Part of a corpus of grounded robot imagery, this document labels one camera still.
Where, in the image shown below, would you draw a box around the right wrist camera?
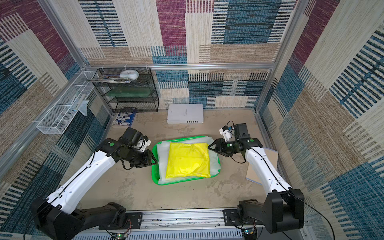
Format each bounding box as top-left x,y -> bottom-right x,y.
219,123 -> 251,142

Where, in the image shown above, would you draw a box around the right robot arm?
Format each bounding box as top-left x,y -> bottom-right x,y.
208,138 -> 305,234

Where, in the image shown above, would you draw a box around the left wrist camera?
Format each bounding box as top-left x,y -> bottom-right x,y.
119,128 -> 151,153

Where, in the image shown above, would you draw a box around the blue printed packet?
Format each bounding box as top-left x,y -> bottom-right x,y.
113,112 -> 136,127

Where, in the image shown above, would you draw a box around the white flat box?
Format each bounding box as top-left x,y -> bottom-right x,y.
167,104 -> 204,124

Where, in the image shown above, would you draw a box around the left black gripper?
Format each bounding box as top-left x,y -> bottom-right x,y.
125,147 -> 159,168

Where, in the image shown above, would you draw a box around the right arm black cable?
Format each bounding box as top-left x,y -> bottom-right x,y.
296,194 -> 336,240

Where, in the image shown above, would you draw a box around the white round object on shelf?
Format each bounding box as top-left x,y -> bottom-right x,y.
119,70 -> 139,81

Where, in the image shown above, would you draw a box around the cardboard box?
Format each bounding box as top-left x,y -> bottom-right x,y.
246,147 -> 279,185

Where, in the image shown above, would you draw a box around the magazines on shelf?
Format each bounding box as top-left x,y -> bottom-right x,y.
87,75 -> 137,83

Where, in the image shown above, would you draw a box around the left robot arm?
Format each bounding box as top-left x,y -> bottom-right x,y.
31,136 -> 157,240

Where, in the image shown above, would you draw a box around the black wire shelf rack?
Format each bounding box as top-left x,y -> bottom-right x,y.
92,68 -> 160,113

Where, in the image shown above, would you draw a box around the small yellow raincoat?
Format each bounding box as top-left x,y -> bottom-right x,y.
166,143 -> 211,179

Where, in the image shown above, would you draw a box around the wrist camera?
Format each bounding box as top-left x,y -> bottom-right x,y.
219,123 -> 251,142
119,128 -> 151,153

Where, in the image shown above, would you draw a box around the white wire wall basket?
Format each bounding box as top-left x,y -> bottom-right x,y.
37,71 -> 94,135

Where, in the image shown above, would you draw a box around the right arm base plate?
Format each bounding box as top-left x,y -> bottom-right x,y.
222,209 -> 250,228

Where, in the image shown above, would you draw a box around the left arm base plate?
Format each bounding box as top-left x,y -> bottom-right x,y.
120,212 -> 143,230

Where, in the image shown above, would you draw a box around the aluminium front rail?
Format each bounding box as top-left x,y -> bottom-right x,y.
61,208 -> 315,240

